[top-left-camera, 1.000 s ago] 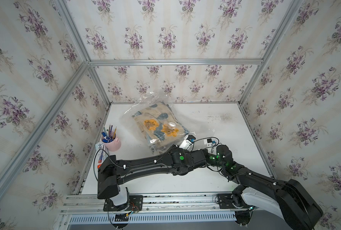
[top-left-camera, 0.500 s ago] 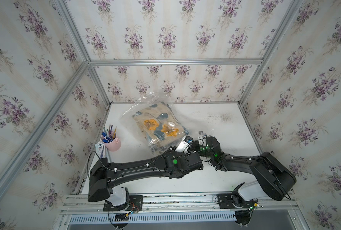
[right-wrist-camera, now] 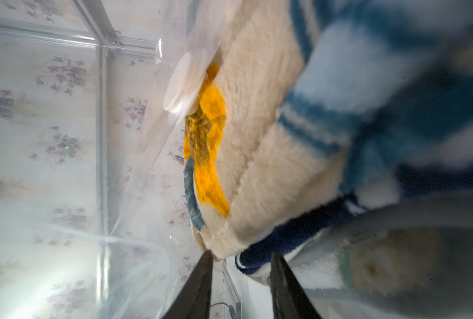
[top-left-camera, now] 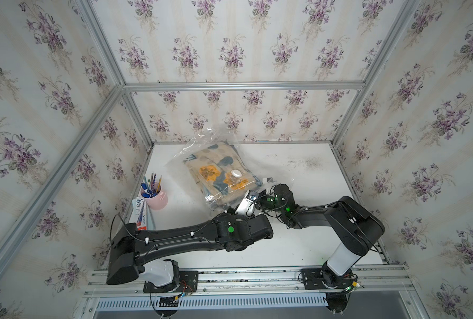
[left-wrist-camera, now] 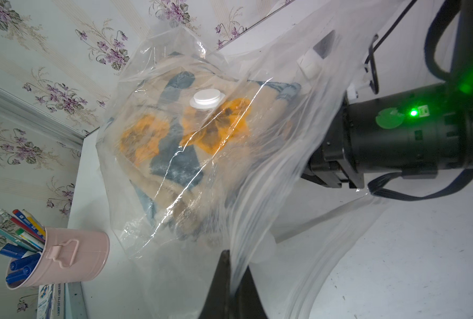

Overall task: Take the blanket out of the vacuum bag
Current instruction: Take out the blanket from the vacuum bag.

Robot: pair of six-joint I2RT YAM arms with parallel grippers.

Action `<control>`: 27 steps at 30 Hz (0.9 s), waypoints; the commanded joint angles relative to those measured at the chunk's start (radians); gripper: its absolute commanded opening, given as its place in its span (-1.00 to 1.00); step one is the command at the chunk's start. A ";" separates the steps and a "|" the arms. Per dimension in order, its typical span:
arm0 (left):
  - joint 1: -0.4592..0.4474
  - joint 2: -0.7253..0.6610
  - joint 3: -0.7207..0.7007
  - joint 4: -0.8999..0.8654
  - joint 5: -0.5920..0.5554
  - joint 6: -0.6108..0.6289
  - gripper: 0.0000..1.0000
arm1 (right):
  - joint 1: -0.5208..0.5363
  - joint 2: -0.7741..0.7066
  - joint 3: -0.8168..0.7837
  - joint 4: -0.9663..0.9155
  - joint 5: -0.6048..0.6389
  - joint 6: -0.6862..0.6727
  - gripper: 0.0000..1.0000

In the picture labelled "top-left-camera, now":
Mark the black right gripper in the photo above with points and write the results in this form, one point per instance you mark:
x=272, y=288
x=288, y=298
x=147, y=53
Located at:
x=262, y=195

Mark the beige floral fleece blanket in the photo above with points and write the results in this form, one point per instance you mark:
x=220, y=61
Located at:
x=211, y=168

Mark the clear plastic vacuum bag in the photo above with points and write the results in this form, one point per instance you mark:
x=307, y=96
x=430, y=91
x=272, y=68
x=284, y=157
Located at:
x=181, y=176

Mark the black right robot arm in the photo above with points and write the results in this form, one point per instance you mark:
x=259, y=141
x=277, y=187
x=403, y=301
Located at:
x=357, y=230

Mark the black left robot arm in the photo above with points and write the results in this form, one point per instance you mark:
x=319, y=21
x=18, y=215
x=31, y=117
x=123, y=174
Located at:
x=142, y=254

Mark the white round bag valve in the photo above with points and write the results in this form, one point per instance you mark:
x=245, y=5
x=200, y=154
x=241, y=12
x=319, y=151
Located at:
x=236, y=174

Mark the pink pen cup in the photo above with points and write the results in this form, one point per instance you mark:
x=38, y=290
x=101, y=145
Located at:
x=155, y=202

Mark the blue pen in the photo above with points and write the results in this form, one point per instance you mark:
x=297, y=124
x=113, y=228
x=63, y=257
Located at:
x=145, y=189

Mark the white toothpaste box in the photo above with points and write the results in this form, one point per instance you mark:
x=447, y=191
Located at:
x=141, y=215

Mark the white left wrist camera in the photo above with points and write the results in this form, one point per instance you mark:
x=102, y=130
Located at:
x=247, y=205

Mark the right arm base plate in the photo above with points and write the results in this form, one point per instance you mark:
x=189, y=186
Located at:
x=324, y=278

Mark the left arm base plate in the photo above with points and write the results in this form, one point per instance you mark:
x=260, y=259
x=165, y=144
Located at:
x=185, y=281

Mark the aluminium mounting rail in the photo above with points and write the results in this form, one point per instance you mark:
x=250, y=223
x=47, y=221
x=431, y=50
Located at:
x=237, y=281

